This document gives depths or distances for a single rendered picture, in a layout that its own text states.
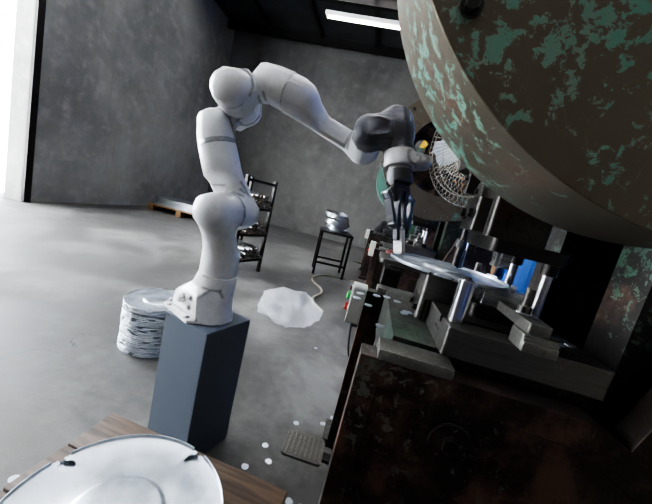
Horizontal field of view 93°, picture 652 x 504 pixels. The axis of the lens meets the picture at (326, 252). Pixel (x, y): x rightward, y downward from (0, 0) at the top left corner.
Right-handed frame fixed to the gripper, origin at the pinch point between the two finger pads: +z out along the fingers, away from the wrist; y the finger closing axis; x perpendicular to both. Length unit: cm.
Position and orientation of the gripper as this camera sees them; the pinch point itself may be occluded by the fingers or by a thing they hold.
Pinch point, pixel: (399, 241)
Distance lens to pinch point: 88.5
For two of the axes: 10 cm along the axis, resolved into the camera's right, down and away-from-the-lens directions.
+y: -7.8, -0.8, -6.3
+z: -0.3, 10.0, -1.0
